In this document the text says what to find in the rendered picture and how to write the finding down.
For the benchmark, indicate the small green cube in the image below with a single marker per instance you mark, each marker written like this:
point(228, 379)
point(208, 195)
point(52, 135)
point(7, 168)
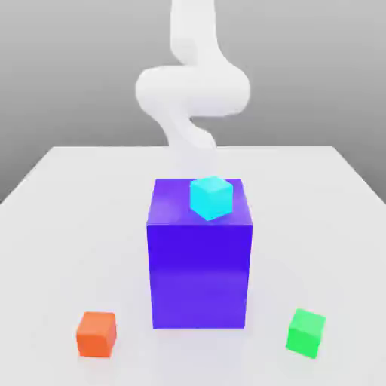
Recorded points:
point(304, 333)

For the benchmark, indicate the large purple box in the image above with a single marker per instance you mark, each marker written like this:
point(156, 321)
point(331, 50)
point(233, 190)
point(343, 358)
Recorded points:
point(199, 271)

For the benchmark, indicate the small cyan cube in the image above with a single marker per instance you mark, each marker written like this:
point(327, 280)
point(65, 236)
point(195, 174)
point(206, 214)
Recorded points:
point(211, 197)

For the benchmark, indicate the small orange cube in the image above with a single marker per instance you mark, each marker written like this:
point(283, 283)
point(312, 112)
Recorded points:
point(96, 335)

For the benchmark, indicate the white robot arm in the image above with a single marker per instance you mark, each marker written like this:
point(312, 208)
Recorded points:
point(193, 90)

